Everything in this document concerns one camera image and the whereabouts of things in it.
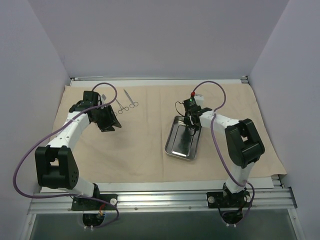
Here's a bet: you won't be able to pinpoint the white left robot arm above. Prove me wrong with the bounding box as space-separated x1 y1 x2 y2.
34 101 122 210

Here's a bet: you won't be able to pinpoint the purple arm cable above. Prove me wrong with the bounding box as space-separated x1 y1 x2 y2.
12 82 120 230
192 80 255 225

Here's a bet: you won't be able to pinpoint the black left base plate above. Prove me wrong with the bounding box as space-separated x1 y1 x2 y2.
71 193 118 211

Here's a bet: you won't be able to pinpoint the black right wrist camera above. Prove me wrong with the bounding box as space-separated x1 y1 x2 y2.
183 91 204 113

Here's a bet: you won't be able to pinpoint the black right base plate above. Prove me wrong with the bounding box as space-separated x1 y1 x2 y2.
206 190 251 209

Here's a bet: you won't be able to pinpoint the beige cloth wrap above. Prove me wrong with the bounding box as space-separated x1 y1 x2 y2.
72 83 286 183

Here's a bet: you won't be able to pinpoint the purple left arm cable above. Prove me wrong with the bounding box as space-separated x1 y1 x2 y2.
12 82 120 230

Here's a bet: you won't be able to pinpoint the aluminium front rail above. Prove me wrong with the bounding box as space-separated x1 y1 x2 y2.
28 188 297 214

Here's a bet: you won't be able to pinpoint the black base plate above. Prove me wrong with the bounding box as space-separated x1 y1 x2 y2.
71 193 118 211
206 190 251 209

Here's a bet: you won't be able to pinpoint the steel surgical scissors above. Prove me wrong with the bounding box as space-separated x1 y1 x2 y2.
123 89 139 109

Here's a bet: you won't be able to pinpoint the stainless steel instrument tray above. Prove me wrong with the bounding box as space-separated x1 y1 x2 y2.
164 115 201 161

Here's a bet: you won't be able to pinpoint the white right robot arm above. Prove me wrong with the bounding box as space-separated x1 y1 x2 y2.
184 106 265 207

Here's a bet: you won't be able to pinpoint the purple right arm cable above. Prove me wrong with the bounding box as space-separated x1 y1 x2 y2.
192 80 255 225

